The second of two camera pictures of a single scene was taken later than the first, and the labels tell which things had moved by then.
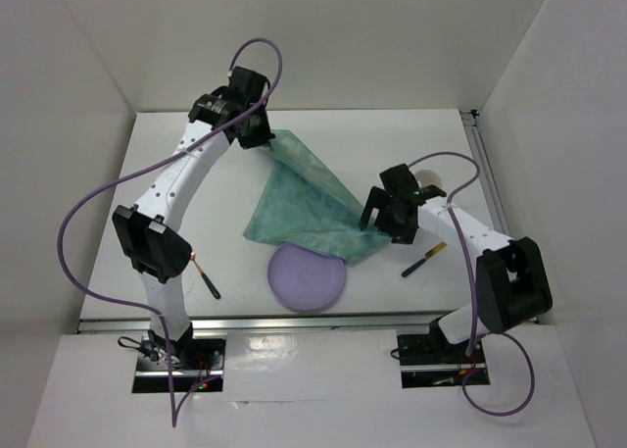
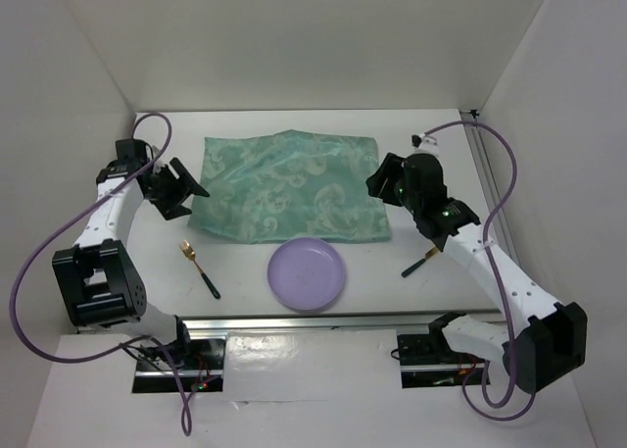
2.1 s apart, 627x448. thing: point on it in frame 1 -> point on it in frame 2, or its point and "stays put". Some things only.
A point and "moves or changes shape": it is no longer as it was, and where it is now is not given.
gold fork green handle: x=216 y=293 stays put
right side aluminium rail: x=476 y=132 stays put
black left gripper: x=261 y=138 -> x=169 y=208
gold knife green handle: x=427 y=256 stays put
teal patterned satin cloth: x=305 y=203 moves or changes shape
